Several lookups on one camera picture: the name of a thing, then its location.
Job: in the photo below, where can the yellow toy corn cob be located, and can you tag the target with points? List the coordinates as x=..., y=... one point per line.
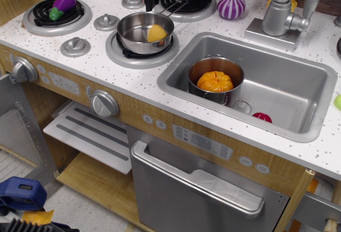
x=156, y=33

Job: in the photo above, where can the back right stove burner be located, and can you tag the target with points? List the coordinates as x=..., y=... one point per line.
x=186, y=11

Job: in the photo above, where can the stove burner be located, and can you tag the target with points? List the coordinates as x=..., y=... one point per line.
x=36, y=20
x=186, y=11
x=117, y=53

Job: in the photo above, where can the front right stove burner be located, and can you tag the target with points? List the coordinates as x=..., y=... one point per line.
x=117, y=53

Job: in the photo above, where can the front left stove burner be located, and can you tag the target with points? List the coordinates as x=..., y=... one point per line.
x=36, y=20

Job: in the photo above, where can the grey countertop knob back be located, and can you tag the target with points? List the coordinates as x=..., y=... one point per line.
x=133, y=4

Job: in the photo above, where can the grey countertop knob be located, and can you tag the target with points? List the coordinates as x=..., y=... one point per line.
x=75, y=47
x=133, y=4
x=106, y=22

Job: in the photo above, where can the small steel saucepan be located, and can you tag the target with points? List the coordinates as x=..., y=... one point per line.
x=133, y=30

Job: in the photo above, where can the grey countertop knob middle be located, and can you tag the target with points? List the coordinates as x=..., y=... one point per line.
x=106, y=22

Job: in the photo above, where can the purple toy eggplant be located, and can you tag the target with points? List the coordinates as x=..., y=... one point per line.
x=60, y=7

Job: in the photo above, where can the grey countertop knob front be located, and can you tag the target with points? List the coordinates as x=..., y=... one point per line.
x=75, y=47

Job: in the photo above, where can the purple striped toy onion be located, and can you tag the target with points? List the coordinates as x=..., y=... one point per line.
x=231, y=9

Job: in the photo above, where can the steel pot in sink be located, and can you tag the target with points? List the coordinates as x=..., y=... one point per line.
x=216, y=63

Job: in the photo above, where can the right oven dial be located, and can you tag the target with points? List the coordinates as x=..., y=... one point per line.
x=103, y=104

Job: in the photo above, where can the oven dial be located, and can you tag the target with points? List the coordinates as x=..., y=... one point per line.
x=103, y=104
x=23, y=70

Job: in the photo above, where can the orange toy pumpkin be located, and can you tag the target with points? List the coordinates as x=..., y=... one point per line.
x=215, y=81

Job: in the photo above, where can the left oven dial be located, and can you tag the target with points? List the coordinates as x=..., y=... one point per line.
x=23, y=70

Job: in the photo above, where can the silver toy faucet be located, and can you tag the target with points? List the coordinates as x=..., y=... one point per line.
x=280, y=27

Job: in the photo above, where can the white oven rack shelf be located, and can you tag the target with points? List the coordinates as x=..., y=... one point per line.
x=103, y=139

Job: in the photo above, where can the yellow toy behind faucet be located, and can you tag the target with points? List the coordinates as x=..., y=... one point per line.
x=293, y=4

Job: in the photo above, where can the grey toy sink basin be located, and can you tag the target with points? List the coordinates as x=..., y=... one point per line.
x=294, y=92

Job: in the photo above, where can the red toy vegetable in sink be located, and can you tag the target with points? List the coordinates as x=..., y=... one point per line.
x=263, y=116

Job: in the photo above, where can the open oven door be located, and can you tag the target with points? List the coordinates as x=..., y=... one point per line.
x=24, y=151

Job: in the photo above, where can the silver dishwasher door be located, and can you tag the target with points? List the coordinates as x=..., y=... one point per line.
x=179, y=191

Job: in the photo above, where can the green toy at right edge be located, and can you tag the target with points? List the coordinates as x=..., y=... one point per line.
x=337, y=102

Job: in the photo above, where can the blue clamp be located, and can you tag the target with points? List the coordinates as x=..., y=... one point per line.
x=22, y=194

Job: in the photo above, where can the black ribbed device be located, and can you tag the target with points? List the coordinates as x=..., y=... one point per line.
x=18, y=225

